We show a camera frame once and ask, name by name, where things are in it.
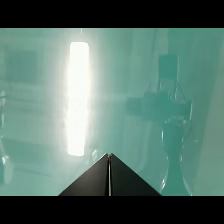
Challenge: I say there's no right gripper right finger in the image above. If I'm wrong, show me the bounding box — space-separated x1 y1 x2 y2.
109 152 162 197

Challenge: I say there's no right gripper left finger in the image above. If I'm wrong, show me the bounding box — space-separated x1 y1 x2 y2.
58 152 110 197

